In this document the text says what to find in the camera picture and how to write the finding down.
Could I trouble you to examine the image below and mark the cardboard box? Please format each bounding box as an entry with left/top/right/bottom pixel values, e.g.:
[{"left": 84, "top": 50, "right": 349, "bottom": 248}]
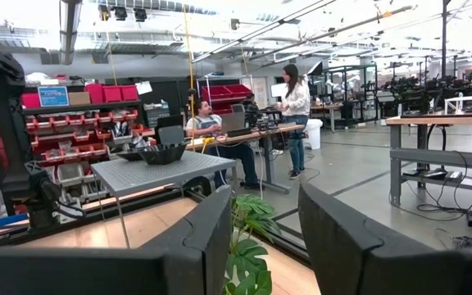
[{"left": 68, "top": 90, "right": 92, "bottom": 107}]

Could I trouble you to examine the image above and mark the blue sign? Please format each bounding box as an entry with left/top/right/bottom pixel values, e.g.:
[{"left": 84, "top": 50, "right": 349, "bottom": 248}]
[{"left": 37, "top": 85, "right": 70, "bottom": 109}]

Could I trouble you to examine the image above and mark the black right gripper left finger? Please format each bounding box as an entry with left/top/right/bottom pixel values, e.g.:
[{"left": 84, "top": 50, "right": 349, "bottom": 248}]
[{"left": 0, "top": 184, "right": 234, "bottom": 295}]

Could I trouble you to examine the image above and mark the grey laptop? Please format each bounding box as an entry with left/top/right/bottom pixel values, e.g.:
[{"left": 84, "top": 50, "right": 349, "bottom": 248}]
[{"left": 219, "top": 111, "right": 247, "bottom": 135}]

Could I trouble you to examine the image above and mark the grey workbench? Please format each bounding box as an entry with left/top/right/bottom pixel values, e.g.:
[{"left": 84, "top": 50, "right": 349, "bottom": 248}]
[{"left": 385, "top": 113, "right": 472, "bottom": 207}]

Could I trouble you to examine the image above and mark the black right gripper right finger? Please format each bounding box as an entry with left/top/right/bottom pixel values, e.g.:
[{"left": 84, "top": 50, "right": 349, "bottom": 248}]
[{"left": 297, "top": 182, "right": 472, "bottom": 295}]

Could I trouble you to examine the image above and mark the white trash bin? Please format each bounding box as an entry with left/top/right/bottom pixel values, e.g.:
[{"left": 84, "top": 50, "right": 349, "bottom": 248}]
[{"left": 302, "top": 118, "right": 325, "bottom": 151}]

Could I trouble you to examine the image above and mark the rounded black mini plate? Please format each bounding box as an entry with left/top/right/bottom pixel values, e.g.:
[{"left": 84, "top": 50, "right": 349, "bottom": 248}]
[{"left": 115, "top": 148, "right": 144, "bottom": 162}]

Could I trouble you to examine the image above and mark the rack with red bins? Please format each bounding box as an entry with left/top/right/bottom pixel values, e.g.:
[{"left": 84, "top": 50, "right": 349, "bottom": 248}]
[{"left": 18, "top": 83, "right": 157, "bottom": 206}]

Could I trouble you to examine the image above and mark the wavy square black mini plate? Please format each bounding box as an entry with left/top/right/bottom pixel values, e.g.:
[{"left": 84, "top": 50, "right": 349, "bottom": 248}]
[{"left": 136, "top": 141, "right": 188, "bottom": 166}]

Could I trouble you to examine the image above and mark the red bin cart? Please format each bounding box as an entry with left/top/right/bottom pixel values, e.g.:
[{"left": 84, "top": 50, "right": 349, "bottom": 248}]
[{"left": 200, "top": 84, "right": 254, "bottom": 116}]

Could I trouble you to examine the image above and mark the wooden top desk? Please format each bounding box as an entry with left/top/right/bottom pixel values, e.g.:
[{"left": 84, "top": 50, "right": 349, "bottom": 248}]
[{"left": 184, "top": 124, "right": 306, "bottom": 195}]

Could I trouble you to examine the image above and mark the person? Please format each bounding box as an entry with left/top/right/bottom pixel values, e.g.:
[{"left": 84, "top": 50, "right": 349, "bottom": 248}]
[
  {"left": 275, "top": 63, "right": 312, "bottom": 180},
  {"left": 242, "top": 92, "right": 261, "bottom": 126},
  {"left": 184, "top": 99, "right": 265, "bottom": 191}
]

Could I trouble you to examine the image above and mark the green potted plant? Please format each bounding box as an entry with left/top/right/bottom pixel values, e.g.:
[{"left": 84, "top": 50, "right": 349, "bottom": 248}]
[{"left": 221, "top": 193, "right": 283, "bottom": 295}]

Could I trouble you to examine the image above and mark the grey perforated metal shelf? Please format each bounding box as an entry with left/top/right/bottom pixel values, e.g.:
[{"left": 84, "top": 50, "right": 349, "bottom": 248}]
[{"left": 90, "top": 150, "right": 240, "bottom": 250}]

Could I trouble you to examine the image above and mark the black vertical pole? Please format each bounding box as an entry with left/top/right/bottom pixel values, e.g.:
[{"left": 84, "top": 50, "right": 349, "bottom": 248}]
[{"left": 440, "top": 0, "right": 453, "bottom": 79}]

